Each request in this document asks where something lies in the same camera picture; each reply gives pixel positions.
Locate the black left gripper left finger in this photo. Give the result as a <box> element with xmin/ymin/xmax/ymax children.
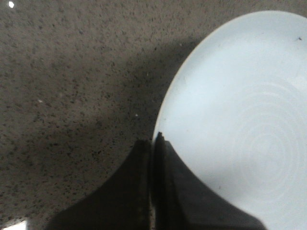
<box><xmin>46</xmin><ymin>140</ymin><xmax>151</xmax><ymax>230</ymax></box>

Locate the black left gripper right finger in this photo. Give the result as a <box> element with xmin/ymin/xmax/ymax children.
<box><xmin>151</xmin><ymin>133</ymin><xmax>265</xmax><ymax>230</ymax></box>

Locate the light blue round plate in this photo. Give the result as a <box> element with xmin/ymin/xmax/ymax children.
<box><xmin>154</xmin><ymin>11</ymin><xmax>307</xmax><ymax>230</ymax></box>

